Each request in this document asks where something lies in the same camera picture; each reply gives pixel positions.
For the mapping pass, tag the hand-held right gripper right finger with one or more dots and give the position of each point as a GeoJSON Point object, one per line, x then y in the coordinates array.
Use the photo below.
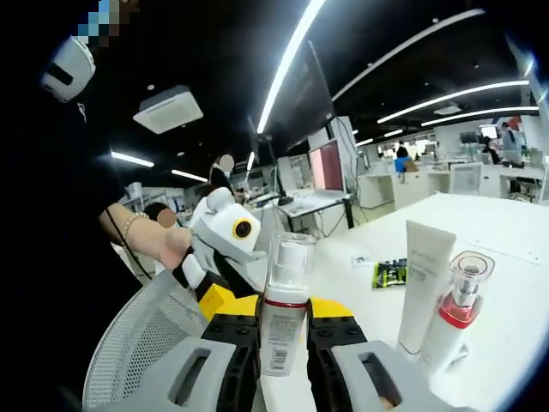
{"type": "Point", "coordinates": [334, 339]}

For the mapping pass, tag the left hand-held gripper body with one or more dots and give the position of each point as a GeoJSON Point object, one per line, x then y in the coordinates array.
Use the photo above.
{"type": "Point", "coordinates": [218, 227]}

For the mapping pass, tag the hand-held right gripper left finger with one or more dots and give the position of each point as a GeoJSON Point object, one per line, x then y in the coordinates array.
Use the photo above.
{"type": "Point", "coordinates": [231, 343]}

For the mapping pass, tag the small white skincare bottle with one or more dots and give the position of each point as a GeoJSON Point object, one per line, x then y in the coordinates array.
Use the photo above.
{"type": "Point", "coordinates": [283, 335]}

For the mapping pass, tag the white skincare tube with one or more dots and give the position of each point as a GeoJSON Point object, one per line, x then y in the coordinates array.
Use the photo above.
{"type": "Point", "coordinates": [422, 292]}

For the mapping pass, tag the tall red-collared skincare bottle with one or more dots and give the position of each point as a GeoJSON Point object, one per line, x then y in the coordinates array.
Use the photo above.
{"type": "Point", "coordinates": [446, 343]}

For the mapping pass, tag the person's left hand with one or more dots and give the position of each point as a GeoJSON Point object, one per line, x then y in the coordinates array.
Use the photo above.
{"type": "Point", "coordinates": [176, 249]}

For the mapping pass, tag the white mesh office chair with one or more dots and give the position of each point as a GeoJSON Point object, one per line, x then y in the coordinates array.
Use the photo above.
{"type": "Point", "coordinates": [141, 326]}

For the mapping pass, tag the green black snack packet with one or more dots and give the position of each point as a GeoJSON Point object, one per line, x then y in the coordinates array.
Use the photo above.
{"type": "Point", "coordinates": [389, 274]}

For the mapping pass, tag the red screen monitor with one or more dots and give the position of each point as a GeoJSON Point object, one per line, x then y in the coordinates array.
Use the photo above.
{"type": "Point", "coordinates": [328, 165]}

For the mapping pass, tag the white ceiling air conditioner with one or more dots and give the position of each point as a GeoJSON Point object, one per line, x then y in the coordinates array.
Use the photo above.
{"type": "Point", "coordinates": [167, 109]}

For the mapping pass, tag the person's black clothing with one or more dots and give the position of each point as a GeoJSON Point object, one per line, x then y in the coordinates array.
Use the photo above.
{"type": "Point", "coordinates": [51, 214]}

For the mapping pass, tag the long ceiling light strip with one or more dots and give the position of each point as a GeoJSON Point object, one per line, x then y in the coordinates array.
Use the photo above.
{"type": "Point", "coordinates": [287, 60]}

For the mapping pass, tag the white chest-worn device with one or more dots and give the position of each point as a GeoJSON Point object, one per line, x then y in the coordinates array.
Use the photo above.
{"type": "Point", "coordinates": [68, 70]}

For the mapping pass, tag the curved ceiling light strip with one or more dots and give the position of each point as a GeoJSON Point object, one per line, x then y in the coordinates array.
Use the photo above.
{"type": "Point", "coordinates": [454, 96]}
{"type": "Point", "coordinates": [480, 113]}

